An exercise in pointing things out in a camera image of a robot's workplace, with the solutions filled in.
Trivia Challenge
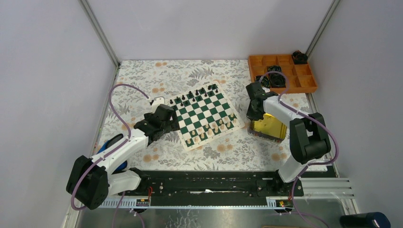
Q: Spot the gold chess piece tin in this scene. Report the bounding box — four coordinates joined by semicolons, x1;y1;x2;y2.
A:
248;114;287;143

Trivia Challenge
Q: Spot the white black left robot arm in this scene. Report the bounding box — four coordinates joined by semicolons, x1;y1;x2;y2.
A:
66;104;179;210

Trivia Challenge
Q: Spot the blue object under arm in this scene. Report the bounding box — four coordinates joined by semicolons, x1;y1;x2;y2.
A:
96;133;128;172

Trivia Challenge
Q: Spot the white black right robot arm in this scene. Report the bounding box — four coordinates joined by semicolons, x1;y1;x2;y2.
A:
246;82;331;196

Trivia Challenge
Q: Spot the green white chess board mat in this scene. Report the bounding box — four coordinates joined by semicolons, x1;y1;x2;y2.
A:
165;82;245;151

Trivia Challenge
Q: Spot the black coil tray lower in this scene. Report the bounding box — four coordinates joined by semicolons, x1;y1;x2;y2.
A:
269;73;286;88

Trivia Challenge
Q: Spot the wooden compartment tray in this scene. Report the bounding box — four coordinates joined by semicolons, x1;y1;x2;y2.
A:
248;54;318;94

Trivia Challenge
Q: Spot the black coil tray upper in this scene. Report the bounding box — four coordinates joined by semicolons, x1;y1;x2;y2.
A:
267;65;282;74

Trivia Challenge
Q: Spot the black coil outside tray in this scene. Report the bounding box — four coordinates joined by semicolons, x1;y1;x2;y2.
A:
291;50;308;65

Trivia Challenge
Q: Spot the dark cylinder bottom right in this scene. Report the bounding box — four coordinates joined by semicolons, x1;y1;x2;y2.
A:
339;212;391;228

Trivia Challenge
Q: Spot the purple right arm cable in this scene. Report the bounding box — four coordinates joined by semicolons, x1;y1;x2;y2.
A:
259;71;340;228

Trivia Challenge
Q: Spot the black mounting base rail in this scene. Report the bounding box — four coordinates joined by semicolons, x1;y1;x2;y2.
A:
125;170;304;207

